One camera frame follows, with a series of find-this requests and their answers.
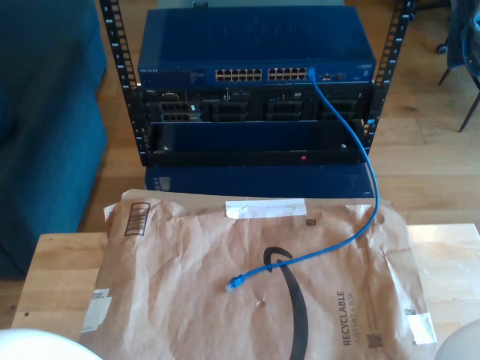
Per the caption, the blue network cable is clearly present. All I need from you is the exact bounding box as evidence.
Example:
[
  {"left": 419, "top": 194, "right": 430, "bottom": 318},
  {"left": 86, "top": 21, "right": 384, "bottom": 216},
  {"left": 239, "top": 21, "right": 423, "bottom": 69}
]
[{"left": 223, "top": 66, "right": 381, "bottom": 294}]

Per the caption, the dark blue flat chassis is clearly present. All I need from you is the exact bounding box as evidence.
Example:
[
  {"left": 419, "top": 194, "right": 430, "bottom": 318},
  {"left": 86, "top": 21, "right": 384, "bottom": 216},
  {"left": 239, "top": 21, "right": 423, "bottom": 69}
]
[{"left": 144, "top": 163, "right": 376, "bottom": 199}]

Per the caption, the white tape strip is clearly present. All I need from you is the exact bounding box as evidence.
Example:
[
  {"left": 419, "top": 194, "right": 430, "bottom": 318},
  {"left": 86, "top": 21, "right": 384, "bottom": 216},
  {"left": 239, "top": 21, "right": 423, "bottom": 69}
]
[{"left": 224, "top": 198, "right": 308, "bottom": 221}]

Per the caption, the black rack server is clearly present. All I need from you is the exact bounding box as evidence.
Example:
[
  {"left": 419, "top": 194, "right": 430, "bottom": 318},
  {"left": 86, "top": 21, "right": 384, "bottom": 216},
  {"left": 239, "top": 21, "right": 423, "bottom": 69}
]
[{"left": 141, "top": 85, "right": 376, "bottom": 123}]

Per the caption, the brown paper mailer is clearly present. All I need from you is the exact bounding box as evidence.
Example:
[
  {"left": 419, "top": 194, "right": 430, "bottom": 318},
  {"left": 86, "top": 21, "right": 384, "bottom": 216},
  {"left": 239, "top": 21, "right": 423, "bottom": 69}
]
[{"left": 73, "top": 188, "right": 440, "bottom": 360}]

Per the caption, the white barcode shipping label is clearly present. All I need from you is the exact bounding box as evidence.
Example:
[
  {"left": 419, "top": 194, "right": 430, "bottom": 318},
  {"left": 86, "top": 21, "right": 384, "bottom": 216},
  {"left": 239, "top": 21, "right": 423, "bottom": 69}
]
[{"left": 79, "top": 287, "right": 113, "bottom": 335}]

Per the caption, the blue couch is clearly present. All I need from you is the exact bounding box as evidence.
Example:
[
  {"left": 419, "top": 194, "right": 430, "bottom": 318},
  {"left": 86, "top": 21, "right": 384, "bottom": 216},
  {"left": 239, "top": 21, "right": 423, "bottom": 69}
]
[{"left": 0, "top": 0, "right": 110, "bottom": 281}]

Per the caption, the small white paper label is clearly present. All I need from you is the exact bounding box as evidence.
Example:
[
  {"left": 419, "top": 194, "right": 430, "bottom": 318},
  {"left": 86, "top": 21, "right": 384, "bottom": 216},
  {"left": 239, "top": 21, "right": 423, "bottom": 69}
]
[{"left": 406, "top": 313, "right": 439, "bottom": 346}]

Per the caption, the black chair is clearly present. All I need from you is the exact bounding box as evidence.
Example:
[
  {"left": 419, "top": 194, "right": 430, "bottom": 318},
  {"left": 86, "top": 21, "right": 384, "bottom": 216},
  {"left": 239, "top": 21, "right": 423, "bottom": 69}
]
[{"left": 436, "top": 0, "right": 480, "bottom": 133}]

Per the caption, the black server rack frame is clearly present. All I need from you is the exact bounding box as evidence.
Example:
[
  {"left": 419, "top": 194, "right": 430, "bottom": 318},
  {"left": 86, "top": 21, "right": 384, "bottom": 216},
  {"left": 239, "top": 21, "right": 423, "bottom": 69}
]
[{"left": 97, "top": 0, "right": 416, "bottom": 168}]

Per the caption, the blue network switch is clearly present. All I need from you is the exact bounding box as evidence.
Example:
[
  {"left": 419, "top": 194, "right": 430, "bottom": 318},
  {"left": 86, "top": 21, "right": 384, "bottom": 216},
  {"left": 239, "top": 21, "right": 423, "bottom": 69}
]
[{"left": 136, "top": 6, "right": 377, "bottom": 88}]

